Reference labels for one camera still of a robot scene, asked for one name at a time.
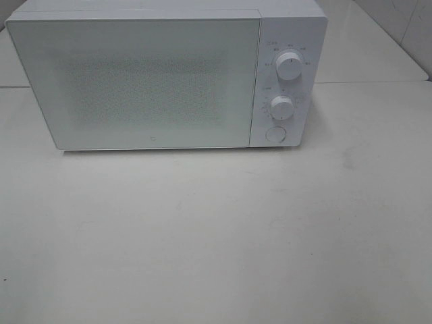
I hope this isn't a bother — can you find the round white door button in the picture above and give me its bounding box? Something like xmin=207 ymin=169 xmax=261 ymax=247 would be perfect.
xmin=265 ymin=126 xmax=286 ymax=143

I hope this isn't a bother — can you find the white microwave knob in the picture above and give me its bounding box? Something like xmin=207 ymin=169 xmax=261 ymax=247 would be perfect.
xmin=269 ymin=96 xmax=295 ymax=120
xmin=275 ymin=50 xmax=304 ymax=81

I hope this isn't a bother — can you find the white microwave door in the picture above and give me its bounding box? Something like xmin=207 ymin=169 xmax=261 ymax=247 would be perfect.
xmin=7 ymin=19 xmax=260 ymax=151

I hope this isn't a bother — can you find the white microwave oven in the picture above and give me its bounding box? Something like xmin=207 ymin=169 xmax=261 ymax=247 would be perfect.
xmin=5 ymin=1 xmax=328 ymax=150

